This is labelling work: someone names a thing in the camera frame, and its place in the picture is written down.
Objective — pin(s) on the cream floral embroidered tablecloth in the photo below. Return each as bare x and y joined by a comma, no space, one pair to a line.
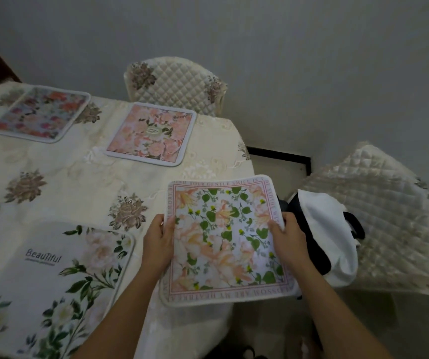
87,183

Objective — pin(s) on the person's right thumb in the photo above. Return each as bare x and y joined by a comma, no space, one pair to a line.
276,237

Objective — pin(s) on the person's right hand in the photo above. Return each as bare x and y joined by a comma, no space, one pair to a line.
289,244

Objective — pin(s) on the pink peach floral placemat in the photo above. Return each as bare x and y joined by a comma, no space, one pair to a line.
151,133

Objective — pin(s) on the white black bag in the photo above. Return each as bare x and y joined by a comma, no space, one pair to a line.
330,235

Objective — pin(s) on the green leaf peach floral placemat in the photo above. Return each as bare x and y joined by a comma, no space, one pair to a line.
225,239

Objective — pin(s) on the cream quilted chair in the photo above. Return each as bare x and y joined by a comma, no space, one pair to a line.
382,220
175,85

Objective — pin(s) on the person's left forearm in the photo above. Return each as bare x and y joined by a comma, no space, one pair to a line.
119,314

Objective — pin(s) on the person's left thumb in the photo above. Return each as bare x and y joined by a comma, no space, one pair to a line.
169,235

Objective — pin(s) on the white rose floral placemat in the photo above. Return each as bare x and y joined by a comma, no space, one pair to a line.
46,291

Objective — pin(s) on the person's right forearm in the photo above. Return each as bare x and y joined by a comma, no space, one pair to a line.
336,314

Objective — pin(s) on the person's left hand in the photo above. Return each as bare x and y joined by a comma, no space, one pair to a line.
157,250

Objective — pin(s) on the red pink floral placemat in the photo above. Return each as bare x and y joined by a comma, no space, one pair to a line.
40,112

